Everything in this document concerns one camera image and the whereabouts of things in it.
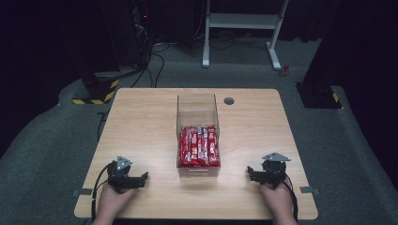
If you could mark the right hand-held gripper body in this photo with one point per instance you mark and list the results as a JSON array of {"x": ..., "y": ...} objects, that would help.
[{"x": 272, "y": 173}]

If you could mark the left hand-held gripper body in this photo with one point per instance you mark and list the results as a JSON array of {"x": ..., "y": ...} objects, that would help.
[{"x": 120, "y": 178}]

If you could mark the person's left hand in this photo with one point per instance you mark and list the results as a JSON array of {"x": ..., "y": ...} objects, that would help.
[{"x": 111, "y": 201}]

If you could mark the person's right hand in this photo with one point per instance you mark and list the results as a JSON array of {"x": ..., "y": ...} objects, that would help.
[{"x": 278, "y": 203}]

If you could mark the grey tape strip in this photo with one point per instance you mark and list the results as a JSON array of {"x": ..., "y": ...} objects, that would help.
[
  {"x": 82, "y": 192},
  {"x": 309, "y": 190}
]

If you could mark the pile of red snack packets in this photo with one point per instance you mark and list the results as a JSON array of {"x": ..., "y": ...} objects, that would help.
[{"x": 198, "y": 146}]

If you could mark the clear plastic box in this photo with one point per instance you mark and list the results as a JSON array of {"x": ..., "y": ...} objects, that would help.
[{"x": 197, "y": 109}]

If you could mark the black yellow striped stand base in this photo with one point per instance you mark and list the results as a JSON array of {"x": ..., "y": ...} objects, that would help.
[{"x": 100, "y": 89}]

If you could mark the dark equipment rack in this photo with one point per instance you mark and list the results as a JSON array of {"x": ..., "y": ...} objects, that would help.
[{"x": 140, "y": 28}]

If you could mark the white metal stand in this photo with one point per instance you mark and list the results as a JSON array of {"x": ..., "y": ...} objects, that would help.
[{"x": 242, "y": 21}]

